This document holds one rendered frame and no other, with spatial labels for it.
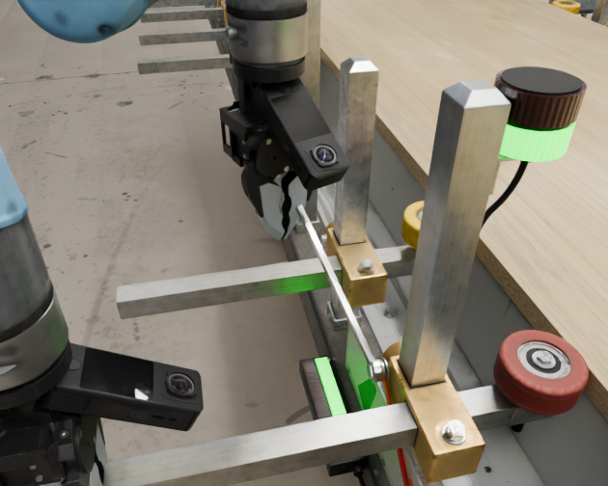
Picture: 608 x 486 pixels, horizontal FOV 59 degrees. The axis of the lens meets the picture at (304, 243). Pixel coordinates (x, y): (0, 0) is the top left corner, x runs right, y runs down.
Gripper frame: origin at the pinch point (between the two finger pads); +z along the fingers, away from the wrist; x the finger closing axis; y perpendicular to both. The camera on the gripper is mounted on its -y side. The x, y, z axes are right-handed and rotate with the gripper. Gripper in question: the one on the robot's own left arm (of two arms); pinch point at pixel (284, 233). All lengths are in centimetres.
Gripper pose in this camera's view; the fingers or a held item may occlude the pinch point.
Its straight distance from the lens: 62.6
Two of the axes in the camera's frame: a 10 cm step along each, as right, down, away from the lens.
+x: -8.4, 3.3, -4.4
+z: 0.0, 8.0, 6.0
